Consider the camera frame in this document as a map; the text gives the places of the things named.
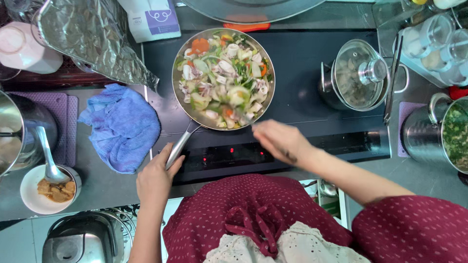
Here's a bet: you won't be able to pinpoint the person's left hand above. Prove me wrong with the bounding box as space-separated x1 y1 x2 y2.
136 142 186 211

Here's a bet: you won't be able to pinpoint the person's right hand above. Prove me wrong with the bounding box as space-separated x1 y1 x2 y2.
252 119 317 169

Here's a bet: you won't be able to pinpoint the metal stirring utensil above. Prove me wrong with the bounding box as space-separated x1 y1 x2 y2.
234 107 257 127

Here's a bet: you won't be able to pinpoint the steel frying pan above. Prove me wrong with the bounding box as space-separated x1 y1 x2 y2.
165 28 276 171

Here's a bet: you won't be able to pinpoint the black induction cooktop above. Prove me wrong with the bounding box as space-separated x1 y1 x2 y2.
142 29 392 185

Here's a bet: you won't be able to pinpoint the stir-fried vegetables and squid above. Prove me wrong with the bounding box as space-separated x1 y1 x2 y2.
177 32 274 129

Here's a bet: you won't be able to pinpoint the person's maroon dotted dress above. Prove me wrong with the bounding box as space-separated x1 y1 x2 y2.
162 174 468 263

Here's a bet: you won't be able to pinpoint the orange silicone holder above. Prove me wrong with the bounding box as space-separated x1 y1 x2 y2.
223 22 272 33

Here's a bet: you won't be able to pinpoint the small steel pot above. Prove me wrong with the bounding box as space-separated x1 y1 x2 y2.
318 39 410 112

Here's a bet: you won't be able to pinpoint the glass pot lid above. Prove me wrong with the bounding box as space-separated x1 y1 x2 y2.
331 39 391 112

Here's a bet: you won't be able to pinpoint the large glass lid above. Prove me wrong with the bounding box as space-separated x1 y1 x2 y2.
181 0 326 25

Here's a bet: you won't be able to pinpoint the black chopsticks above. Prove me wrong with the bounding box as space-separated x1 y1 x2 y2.
382 35 404 126

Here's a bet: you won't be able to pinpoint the purple silicone mat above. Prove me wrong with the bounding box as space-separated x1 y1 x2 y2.
397 102 428 158
8 91 79 168

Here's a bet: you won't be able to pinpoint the blue cloth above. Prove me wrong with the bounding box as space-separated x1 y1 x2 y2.
78 83 161 174

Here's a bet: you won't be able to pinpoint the white and purple box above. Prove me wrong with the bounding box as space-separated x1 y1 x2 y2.
117 0 182 44

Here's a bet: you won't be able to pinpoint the steel pot with greens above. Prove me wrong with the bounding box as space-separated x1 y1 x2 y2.
401 93 468 175

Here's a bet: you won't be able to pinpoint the clear spice jar rack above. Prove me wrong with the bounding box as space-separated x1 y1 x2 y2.
393 13 468 88

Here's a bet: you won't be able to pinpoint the silver foil bag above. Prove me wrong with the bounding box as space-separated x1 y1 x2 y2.
36 0 160 92

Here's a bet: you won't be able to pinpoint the red object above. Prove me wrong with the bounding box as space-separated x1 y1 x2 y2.
448 85 468 101

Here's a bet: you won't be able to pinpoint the silver rice cooker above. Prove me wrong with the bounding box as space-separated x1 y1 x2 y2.
42 211 137 263

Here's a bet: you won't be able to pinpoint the metal spoon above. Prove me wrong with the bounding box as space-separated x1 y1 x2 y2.
35 126 72 185

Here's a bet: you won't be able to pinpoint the white bowl with food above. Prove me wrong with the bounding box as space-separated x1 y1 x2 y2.
20 164 82 215

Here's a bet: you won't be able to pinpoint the large steel pot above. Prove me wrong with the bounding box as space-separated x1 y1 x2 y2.
0 90 59 178

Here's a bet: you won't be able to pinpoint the pink bottle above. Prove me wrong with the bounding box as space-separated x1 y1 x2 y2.
0 21 64 75

